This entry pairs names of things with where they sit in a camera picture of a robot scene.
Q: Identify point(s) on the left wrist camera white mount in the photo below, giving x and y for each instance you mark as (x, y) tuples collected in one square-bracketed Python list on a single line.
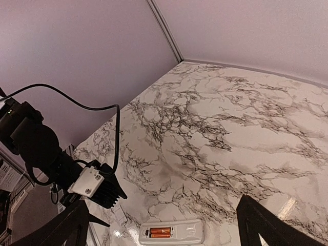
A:
[(97, 182)]

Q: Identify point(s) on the red battery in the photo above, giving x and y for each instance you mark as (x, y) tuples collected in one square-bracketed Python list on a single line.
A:
[(160, 230), (160, 235)]

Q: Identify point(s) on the left aluminium frame post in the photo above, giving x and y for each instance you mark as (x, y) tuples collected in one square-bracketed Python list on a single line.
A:
[(166, 30)]

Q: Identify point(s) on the remote battery cover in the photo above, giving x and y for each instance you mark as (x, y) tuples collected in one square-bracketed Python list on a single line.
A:
[(119, 214)]

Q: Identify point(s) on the white remote control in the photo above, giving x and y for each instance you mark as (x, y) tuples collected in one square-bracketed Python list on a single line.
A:
[(188, 232)]

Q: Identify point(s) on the right gripper triangular left finger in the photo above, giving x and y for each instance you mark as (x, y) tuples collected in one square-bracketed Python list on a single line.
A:
[(70, 227)]

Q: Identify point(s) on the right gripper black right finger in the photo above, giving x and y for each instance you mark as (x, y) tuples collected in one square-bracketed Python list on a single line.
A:
[(256, 222)]

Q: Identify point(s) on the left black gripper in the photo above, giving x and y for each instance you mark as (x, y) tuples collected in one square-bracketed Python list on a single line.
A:
[(23, 133)]

